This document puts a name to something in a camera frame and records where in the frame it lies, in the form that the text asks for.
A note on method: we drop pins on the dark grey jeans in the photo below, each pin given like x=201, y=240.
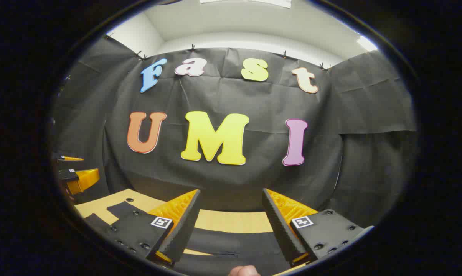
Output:
x=231, y=245

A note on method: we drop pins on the black backdrop cloth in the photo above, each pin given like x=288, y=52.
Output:
x=235, y=96

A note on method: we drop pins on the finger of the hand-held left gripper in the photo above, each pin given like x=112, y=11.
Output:
x=68, y=158
x=83, y=178

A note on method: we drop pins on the ceiling light panel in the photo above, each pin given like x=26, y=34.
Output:
x=246, y=2
x=367, y=43

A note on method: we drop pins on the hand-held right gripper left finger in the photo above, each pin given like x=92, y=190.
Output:
x=183, y=226

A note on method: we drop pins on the small black clip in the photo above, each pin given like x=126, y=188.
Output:
x=192, y=48
x=284, y=54
x=139, y=56
x=324, y=67

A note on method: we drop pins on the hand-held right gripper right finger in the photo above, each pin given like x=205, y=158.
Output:
x=281, y=226

